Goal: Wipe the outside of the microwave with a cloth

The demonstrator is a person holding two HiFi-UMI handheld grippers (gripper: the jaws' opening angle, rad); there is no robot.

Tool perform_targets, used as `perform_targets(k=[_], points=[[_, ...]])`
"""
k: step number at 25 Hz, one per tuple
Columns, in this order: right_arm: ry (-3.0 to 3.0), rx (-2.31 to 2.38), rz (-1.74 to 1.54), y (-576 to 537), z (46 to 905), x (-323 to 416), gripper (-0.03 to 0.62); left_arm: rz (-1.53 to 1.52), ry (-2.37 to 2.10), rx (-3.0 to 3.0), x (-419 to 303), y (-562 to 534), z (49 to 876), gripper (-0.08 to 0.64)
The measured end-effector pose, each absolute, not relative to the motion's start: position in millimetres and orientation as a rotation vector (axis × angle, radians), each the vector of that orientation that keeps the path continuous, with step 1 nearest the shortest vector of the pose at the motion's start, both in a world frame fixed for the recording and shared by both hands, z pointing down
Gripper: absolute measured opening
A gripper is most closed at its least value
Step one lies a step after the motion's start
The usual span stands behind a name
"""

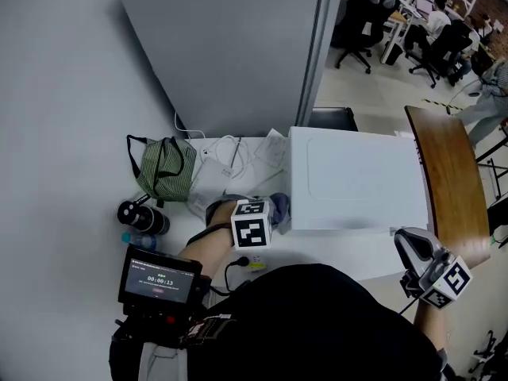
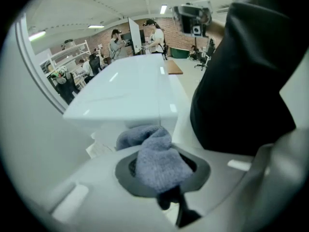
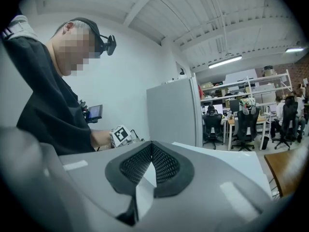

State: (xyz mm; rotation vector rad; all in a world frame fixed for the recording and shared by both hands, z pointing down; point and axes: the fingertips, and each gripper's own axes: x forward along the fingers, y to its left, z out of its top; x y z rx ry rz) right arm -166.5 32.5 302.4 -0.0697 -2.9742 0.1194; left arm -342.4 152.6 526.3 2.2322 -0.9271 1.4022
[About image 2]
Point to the ceiling light tube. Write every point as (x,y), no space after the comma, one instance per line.
(37,35)
(163,9)
(95,26)

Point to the whiteboard on black stand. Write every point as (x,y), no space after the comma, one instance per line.
(134,35)

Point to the white desk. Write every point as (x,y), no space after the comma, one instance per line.
(186,120)

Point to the dark green tub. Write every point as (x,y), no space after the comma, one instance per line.
(179,52)

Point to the black office chair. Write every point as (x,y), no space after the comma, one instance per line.
(205,57)
(67,91)
(95,64)

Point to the wooden table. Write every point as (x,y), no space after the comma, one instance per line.
(174,66)

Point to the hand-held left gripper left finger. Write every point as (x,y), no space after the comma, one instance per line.
(96,190)

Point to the person's black shirt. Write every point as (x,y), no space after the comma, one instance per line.
(241,81)

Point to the plush toy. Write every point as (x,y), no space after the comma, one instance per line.
(60,74)

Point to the person's right forearm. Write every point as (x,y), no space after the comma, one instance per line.
(217,28)

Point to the white paper sheet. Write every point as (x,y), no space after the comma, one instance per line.
(100,150)

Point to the blue cleaning cloth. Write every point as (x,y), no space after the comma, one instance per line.
(159,161)

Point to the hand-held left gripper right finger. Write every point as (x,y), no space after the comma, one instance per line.
(222,178)

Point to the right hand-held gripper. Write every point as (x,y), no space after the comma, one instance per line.
(193,20)

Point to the white shelf unit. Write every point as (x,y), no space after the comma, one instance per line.
(65,54)

